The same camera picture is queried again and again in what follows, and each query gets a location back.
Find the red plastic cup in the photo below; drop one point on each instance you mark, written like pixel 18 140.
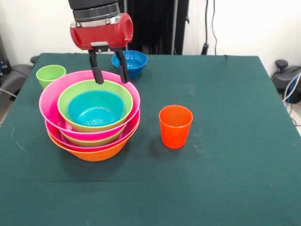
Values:
pixel 175 134

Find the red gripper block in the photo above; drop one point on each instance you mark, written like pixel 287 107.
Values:
pixel 101 35

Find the black office chair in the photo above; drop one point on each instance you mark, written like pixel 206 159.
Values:
pixel 282 80
pixel 16 77

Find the pink plastic bowl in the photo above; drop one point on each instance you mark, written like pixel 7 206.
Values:
pixel 54 136
pixel 47 106

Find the green plastic bowl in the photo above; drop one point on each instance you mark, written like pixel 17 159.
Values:
pixel 94 142
pixel 63 106

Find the dark green tablecloth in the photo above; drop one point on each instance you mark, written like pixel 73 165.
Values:
pixel 150 188

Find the dark blue plastic bowl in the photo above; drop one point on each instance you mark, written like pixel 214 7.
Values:
pixel 134 63

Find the orange plastic bowl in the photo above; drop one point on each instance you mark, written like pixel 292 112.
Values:
pixel 94 156

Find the green plastic cup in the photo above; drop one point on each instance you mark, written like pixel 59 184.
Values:
pixel 48 74

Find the light blue plastic bowl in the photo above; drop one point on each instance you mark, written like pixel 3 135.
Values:
pixel 94 110

